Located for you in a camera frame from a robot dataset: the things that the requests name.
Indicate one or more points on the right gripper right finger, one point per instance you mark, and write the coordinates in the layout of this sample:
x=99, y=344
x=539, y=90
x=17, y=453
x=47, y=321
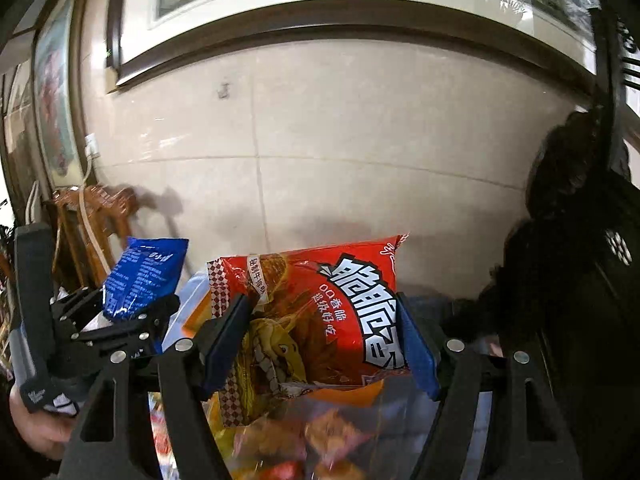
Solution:
x=490, y=404

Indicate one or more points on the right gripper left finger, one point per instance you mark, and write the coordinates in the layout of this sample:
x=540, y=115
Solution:
x=113, y=437

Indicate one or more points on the blue snack packet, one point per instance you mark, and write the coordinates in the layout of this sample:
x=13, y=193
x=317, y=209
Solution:
x=148, y=269

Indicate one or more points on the red patterned snack bag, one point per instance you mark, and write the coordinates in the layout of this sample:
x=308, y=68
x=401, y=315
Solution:
x=338, y=304

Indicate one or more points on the person's left hand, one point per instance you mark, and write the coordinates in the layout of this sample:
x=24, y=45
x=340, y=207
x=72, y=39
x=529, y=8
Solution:
x=44, y=432

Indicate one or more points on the orange cardboard box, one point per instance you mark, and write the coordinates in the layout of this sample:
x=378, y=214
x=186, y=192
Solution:
x=233, y=399

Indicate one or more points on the carved brown wooden chair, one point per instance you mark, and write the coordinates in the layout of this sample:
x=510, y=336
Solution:
x=90, y=221

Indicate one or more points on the dark carved wooden furniture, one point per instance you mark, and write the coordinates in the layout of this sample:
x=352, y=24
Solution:
x=564, y=304

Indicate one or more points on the red framed painting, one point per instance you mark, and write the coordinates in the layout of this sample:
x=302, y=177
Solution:
x=56, y=132

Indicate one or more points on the large framed landscape painting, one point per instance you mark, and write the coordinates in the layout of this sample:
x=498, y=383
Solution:
x=147, y=37

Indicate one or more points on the white wall socket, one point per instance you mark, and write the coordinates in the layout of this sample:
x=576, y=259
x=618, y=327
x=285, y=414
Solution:
x=91, y=146

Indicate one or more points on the metal wall hook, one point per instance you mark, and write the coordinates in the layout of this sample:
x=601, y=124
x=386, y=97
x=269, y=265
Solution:
x=224, y=91

